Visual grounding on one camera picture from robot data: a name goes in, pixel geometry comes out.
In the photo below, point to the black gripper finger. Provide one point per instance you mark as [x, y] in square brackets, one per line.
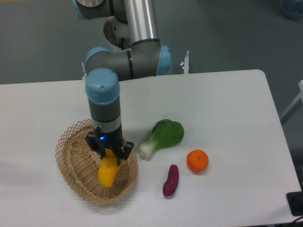
[95, 144]
[124, 152]

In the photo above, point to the white furniture leg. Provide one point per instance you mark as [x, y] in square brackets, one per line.
[294, 105]

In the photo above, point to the green bok choy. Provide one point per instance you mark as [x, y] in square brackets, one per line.
[165, 134]

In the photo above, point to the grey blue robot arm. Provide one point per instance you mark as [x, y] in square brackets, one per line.
[131, 26]

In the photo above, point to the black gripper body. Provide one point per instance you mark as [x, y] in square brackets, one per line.
[111, 140]

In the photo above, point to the yellow mango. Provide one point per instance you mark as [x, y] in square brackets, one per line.
[108, 169]

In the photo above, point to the woven wicker basket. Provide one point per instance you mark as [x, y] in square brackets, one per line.
[79, 166]

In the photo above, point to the black device at edge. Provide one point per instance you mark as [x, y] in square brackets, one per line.
[295, 202]

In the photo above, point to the orange tangerine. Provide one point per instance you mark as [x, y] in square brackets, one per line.
[197, 161]

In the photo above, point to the purple sweet potato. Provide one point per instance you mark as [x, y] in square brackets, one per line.
[172, 181]

